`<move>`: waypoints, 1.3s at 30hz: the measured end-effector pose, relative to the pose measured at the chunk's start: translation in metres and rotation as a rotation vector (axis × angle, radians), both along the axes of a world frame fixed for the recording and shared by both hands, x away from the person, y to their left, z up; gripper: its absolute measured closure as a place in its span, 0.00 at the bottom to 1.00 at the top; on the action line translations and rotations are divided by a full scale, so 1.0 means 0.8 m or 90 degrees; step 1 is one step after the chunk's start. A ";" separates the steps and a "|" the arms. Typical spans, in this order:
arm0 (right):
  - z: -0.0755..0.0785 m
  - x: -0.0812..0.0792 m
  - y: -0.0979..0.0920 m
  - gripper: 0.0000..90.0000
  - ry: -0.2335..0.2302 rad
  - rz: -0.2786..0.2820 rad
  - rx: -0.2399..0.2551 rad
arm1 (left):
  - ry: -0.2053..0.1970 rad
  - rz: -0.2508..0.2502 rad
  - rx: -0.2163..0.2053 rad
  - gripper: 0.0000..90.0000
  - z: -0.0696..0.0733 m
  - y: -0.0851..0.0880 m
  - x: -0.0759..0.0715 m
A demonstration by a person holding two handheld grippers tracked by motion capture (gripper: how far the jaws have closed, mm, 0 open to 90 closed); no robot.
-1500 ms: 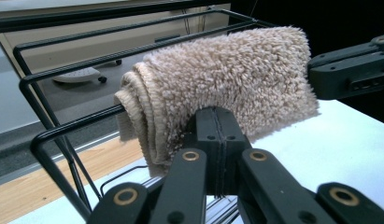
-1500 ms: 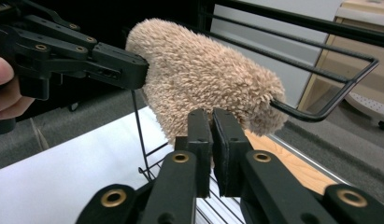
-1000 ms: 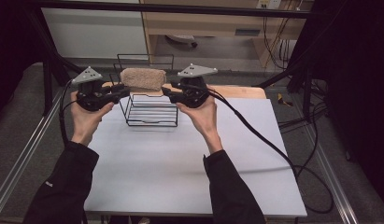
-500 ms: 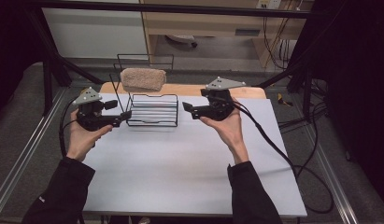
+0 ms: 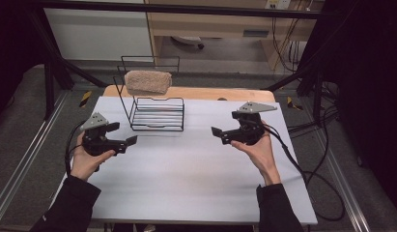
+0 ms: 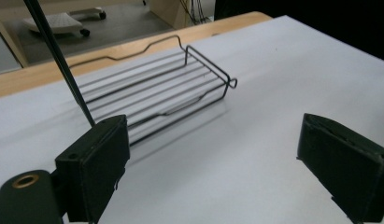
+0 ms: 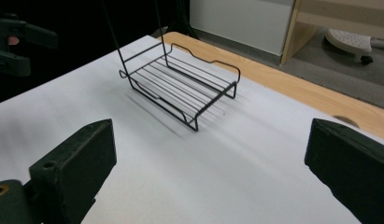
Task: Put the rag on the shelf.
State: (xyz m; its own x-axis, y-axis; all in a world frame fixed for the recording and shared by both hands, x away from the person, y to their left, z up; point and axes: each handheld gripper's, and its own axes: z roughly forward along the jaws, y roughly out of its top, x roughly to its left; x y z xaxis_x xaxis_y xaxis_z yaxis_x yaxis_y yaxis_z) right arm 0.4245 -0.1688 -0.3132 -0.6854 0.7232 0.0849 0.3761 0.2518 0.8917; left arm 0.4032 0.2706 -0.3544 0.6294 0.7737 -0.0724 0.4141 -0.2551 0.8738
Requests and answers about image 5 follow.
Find white power strip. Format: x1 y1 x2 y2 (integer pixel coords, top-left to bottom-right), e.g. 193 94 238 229
265 0 293 11

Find black metal stand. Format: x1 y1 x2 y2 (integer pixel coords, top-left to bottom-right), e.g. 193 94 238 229
28 13 107 121
266 57 326 128

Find white cabinet panel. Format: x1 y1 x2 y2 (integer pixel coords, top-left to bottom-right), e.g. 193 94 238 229
43 8 155 62

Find hanging desk cables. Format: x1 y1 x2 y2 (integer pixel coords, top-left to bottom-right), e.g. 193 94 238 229
270 15 300 73

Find light wooden desk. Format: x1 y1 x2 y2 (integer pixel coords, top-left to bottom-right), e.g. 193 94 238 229
144 0 320 71

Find black curtain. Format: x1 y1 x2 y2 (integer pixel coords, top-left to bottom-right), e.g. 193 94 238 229
305 0 397 216
0 0 47 121

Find yellow black floor tape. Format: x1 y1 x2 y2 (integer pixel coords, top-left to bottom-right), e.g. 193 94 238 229
78 90 93 108
286 96 303 111

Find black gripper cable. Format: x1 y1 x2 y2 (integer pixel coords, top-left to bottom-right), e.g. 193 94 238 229
64 120 88 178
263 124 346 222

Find aluminium floor rail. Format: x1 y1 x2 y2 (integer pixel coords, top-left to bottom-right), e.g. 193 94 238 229
310 129 372 232
0 91 71 220

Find black metal frame bar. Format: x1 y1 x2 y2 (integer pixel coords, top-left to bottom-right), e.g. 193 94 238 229
31 0 335 19

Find office chair base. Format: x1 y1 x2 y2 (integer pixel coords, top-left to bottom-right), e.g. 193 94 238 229
171 35 206 50

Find black floor cables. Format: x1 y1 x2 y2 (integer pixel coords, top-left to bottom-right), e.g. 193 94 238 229
287 80 341 133

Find person's right hand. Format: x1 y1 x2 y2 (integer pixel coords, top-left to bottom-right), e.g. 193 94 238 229
230 120 282 188

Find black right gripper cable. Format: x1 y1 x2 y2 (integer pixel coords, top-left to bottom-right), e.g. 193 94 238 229
263 124 346 222

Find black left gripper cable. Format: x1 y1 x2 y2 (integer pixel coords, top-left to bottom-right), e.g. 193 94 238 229
64 120 88 178

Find black wire rack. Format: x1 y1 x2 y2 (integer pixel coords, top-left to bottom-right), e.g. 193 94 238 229
112 55 185 132

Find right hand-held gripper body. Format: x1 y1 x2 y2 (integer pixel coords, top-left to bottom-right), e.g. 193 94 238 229
233 101 278 146

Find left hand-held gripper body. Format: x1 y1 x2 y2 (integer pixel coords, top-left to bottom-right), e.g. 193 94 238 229
79 111 116 158

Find person's left hand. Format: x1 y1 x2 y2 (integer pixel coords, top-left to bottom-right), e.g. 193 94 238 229
70 130 117 182

